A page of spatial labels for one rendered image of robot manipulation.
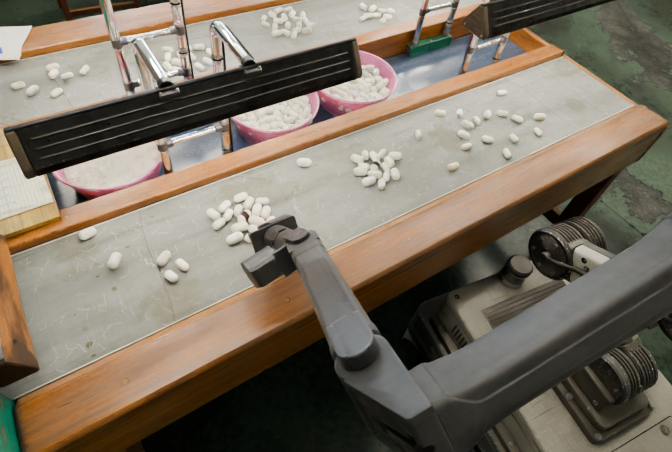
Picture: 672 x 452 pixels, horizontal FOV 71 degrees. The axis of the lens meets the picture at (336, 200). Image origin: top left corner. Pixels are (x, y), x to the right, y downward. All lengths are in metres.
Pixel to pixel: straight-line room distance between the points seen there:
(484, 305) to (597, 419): 0.36
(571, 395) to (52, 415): 1.10
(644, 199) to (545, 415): 1.66
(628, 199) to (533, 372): 2.32
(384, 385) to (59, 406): 0.64
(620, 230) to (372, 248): 1.69
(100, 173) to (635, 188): 2.42
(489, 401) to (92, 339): 0.76
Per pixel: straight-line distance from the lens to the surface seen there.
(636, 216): 2.66
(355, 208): 1.13
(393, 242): 1.06
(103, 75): 1.54
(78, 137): 0.82
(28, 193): 1.21
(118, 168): 1.25
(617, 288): 0.47
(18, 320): 0.98
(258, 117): 1.35
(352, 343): 0.46
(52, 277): 1.10
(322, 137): 1.26
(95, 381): 0.95
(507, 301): 1.43
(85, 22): 1.74
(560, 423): 1.35
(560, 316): 0.45
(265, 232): 0.95
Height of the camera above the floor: 1.61
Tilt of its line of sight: 50 degrees down
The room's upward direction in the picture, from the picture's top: 10 degrees clockwise
